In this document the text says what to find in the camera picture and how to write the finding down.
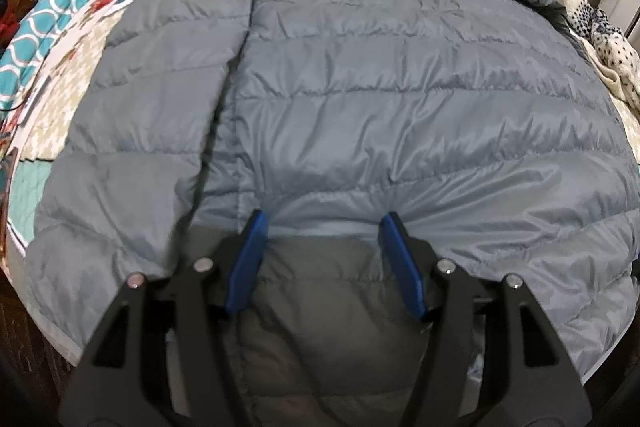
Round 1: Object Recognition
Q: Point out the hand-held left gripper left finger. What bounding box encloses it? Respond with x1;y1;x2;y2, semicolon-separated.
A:
59;209;271;427

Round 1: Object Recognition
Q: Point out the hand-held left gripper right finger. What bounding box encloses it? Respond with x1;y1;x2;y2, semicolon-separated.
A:
378;212;588;427

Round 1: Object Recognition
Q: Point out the grey puffer jacket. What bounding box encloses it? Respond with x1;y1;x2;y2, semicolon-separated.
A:
24;0;640;427

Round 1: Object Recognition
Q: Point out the cream spotted fleece garment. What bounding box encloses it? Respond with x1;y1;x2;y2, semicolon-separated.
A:
542;0;640;112

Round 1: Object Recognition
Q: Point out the teal floral quilt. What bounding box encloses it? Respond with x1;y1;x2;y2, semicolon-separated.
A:
0;0;166;188

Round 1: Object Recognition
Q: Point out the black and red cloth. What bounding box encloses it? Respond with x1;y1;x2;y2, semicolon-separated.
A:
0;0;23;38

